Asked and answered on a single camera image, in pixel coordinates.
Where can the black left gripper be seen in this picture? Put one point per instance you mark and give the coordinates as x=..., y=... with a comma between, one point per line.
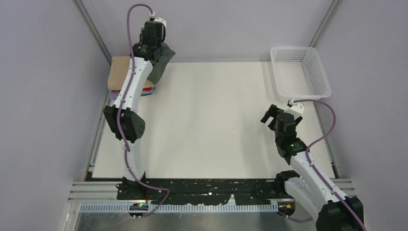
x=160, y=50

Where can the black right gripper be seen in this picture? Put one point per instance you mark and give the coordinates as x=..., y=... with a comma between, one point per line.
x=278, y=118

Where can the dark grey t-shirt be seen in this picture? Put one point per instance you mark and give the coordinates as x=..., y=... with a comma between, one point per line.
x=160, y=66

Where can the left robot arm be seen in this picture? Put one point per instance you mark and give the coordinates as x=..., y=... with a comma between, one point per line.
x=122, y=117

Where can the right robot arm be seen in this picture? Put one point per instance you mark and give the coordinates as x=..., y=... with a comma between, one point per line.
x=329, y=207

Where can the white plastic basket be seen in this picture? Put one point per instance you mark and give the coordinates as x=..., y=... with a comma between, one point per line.
x=298, y=73

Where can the folded beige t-shirt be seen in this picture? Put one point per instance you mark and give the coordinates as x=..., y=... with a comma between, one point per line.
x=119, y=71

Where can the folded lavender t-shirt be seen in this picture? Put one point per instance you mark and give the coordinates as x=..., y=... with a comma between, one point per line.
x=114, y=95

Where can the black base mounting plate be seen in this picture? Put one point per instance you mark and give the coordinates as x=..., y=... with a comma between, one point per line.
x=202, y=191

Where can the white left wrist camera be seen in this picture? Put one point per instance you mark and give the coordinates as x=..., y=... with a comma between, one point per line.
x=153, y=18

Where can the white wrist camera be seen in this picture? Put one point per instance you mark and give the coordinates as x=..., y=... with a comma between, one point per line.
x=153, y=18
x=295, y=109

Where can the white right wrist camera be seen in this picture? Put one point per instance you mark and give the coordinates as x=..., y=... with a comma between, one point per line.
x=295, y=109

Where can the aluminium frame rail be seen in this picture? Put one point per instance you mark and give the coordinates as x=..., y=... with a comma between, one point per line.
x=97, y=191

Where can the white slotted cable duct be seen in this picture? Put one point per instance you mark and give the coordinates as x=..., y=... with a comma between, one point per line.
x=133, y=208

